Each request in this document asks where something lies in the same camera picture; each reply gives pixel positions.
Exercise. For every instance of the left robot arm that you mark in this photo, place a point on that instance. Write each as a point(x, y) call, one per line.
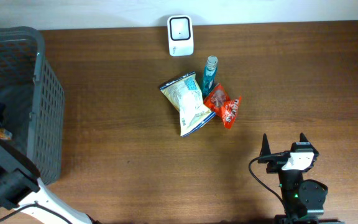
point(23, 191)

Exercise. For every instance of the red snack bag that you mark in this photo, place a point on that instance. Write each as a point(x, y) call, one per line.
point(218, 101)

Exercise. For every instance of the blue drink bottle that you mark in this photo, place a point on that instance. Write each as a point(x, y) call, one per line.
point(209, 75)

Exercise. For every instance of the white barcode scanner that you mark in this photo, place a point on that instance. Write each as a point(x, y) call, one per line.
point(180, 35)

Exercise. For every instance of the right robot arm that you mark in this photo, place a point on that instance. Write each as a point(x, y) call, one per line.
point(302, 199)

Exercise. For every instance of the cream blue chips bag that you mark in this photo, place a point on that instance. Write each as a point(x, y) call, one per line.
point(185, 95)

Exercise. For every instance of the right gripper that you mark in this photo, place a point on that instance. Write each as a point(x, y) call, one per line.
point(276, 160)

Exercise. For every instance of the grey plastic mesh basket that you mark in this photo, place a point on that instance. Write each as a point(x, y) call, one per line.
point(34, 100)

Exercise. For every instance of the small orange box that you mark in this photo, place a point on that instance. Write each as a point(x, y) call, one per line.
point(5, 134)

